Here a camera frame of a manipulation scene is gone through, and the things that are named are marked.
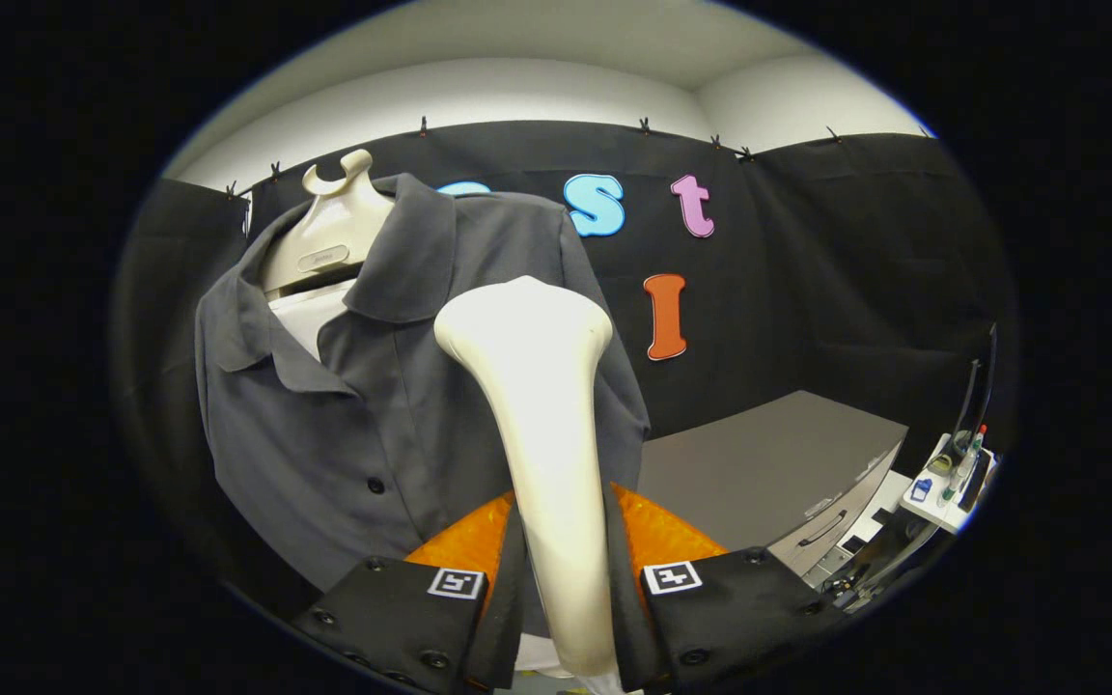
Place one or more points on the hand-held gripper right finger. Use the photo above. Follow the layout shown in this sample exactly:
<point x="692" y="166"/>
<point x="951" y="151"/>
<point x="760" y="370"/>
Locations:
<point x="625" y="627"/>

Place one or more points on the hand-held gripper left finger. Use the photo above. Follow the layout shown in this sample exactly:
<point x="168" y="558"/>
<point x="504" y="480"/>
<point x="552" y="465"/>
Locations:
<point x="506" y="627"/>

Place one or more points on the grey button shirt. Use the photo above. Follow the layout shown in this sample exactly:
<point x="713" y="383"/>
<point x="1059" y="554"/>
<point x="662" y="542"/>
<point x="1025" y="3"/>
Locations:
<point x="402" y="425"/>

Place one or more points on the cream garment hanger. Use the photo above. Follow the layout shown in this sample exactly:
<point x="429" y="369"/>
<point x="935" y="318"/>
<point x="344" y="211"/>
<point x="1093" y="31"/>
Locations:
<point x="334" y="232"/>

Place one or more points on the grey drawer cabinet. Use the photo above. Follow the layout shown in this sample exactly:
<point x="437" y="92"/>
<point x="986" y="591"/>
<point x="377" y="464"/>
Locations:
<point x="759" y="463"/>

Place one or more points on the small blue box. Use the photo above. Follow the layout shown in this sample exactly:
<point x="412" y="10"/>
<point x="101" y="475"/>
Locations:
<point x="921" y="490"/>

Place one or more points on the white side desk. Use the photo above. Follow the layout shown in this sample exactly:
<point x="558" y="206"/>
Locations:
<point x="942" y="512"/>

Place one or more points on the green round bowl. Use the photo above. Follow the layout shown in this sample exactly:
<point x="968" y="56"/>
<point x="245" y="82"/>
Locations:
<point x="940" y="465"/>

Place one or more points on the green label plastic bottle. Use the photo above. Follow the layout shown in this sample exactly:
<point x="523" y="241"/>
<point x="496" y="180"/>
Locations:
<point x="953" y="485"/>

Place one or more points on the white inner cloth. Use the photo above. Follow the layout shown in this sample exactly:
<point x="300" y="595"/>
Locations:
<point x="310" y="314"/>

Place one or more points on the black keyboard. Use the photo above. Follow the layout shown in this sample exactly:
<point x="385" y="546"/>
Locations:
<point x="977" y="483"/>

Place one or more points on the red cap plastic bottle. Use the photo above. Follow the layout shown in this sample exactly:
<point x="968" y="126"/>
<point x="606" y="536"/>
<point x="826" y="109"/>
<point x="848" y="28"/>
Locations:
<point x="974" y="449"/>

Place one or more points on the black backdrop cloth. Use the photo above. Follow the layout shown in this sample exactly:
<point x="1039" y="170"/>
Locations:
<point x="807" y="270"/>

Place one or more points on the computer monitor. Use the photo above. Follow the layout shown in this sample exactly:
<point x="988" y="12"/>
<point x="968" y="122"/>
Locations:
<point x="986" y="386"/>

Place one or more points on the row of black clips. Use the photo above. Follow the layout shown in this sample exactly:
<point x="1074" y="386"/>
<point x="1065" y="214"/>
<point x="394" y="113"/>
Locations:
<point x="644" y="125"/>

